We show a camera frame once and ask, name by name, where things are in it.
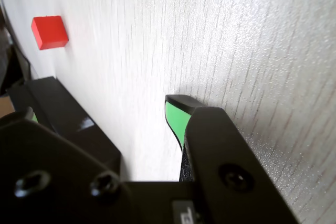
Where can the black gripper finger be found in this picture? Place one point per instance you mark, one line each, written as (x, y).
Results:
(52, 171)
(223, 155)

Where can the red cube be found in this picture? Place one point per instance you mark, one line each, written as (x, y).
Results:
(48, 31)

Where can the black box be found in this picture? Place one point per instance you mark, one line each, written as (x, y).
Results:
(29, 98)
(76, 119)

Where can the large cardboard box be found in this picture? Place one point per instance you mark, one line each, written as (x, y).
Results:
(5, 106)

